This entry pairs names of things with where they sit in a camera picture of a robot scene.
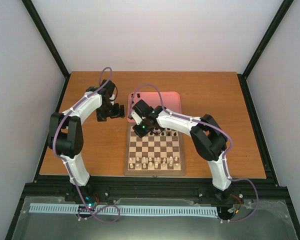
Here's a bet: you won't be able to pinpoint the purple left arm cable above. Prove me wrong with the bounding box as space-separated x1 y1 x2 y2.
51 66 121 223

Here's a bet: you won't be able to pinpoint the pink plastic tray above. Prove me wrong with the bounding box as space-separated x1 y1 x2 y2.
127 91 182 115

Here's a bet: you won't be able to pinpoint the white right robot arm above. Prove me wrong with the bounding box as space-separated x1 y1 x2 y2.
128 100 233 191

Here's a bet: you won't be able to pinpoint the light blue cable duct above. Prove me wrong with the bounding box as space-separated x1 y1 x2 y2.
28 203 218 218

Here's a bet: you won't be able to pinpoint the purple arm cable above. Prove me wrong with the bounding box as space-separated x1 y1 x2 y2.
51 66 121 223
130 83 260 224

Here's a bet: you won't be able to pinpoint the black right frame post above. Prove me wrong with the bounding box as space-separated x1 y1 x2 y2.
241 0 296 78

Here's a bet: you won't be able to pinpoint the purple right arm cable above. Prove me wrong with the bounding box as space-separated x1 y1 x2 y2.
130 83 260 224

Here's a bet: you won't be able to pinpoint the black frame post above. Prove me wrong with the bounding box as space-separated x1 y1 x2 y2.
21 0 71 78
241 0 296 78

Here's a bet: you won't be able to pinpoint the black left frame post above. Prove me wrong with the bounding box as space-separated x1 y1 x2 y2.
21 0 71 78

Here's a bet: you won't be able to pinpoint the black front frame rail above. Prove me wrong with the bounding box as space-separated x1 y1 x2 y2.
21 175 291 206

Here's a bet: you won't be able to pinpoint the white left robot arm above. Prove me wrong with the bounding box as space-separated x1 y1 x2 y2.
47 79 125 202

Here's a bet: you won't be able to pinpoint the wooden chess board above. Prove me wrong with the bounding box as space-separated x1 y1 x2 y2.
124 123 186 177

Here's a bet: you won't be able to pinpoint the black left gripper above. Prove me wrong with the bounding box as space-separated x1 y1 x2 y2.
96 102 125 122

